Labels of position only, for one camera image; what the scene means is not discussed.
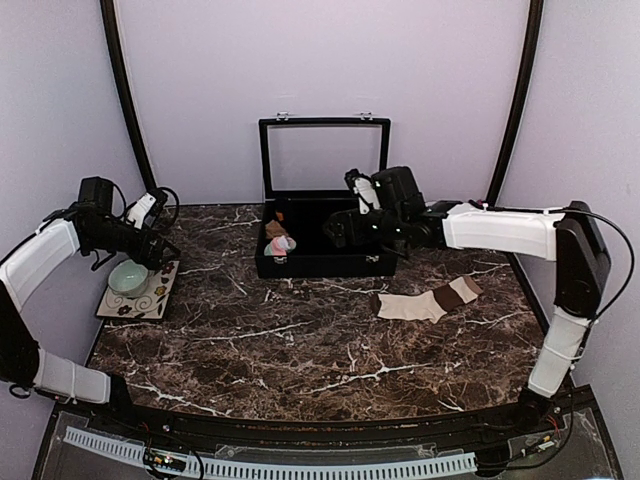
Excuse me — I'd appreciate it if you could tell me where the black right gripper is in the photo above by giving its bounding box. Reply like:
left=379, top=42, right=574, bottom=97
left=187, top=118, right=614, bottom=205
left=323, top=208, right=405, bottom=248

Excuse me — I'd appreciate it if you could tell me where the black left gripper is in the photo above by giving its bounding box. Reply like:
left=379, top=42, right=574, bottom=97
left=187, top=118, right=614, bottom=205
left=87, top=219, right=181, bottom=270

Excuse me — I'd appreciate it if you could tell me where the beige and brown sock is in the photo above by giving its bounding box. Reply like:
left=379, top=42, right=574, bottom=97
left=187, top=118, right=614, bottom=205
left=370, top=276, right=483, bottom=324

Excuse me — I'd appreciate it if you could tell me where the pink patterned sock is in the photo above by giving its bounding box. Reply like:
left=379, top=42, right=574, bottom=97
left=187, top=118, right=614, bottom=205
left=264, top=235, right=297, bottom=256

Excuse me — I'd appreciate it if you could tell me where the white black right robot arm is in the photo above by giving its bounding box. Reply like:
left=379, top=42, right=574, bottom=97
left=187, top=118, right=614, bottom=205
left=323, top=166, right=611, bottom=434

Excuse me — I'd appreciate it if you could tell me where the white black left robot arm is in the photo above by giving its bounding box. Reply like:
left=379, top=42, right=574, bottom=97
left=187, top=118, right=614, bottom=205
left=1, top=177, right=180, bottom=436

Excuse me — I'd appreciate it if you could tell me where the pale green ceramic bowl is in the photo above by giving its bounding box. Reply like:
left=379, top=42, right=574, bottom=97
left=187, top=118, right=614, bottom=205
left=108, top=260, right=149, bottom=297

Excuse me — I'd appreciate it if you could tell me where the black compartment storage box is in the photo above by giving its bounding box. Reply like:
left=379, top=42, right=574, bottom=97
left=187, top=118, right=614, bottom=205
left=254, top=198, right=397, bottom=279

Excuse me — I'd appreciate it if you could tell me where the floral square ceramic plate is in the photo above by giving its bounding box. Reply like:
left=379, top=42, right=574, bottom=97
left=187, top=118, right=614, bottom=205
left=96, top=260, right=180, bottom=321

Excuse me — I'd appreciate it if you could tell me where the glass-panel black box lid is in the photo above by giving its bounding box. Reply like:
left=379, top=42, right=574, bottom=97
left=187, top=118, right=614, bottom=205
left=258, top=115, right=391, bottom=200

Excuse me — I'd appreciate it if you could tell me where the beige rolled sock in box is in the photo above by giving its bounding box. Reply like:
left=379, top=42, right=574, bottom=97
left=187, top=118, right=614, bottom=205
left=265, top=220, right=289, bottom=240

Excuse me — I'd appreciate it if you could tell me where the small green circuit board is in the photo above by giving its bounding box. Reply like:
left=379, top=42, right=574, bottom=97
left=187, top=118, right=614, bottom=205
left=143, top=449, right=186, bottom=472

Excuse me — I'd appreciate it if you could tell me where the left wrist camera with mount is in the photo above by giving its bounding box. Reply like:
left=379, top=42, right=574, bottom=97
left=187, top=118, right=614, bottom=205
left=124, top=188, right=168, bottom=229

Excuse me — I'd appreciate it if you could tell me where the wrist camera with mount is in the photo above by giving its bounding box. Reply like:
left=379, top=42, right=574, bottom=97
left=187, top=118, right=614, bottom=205
left=124, top=188, right=168, bottom=229
left=345, top=169, right=381, bottom=215

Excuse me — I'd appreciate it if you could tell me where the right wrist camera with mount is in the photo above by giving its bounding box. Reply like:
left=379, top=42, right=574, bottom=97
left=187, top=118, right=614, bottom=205
left=345, top=169, right=381, bottom=215

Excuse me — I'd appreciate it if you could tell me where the black left corner post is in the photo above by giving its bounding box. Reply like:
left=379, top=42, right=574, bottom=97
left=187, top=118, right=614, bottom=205
left=99, top=0, right=157, bottom=190

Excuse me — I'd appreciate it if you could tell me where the black corner post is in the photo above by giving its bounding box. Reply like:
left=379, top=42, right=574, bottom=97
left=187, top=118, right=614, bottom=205
left=99, top=0, right=157, bottom=190
left=485, top=0, right=544, bottom=205

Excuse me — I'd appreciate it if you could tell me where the black front rail frame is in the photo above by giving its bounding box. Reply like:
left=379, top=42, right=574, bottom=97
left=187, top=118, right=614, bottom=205
left=33, top=387, right=622, bottom=479

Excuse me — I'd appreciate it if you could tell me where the white slotted cable duct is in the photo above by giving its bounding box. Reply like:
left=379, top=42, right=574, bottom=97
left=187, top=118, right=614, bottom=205
left=63, top=427, right=477, bottom=480

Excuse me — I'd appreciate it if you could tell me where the black right corner post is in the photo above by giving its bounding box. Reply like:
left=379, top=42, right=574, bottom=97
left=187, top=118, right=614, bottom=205
left=485, top=0, right=544, bottom=205

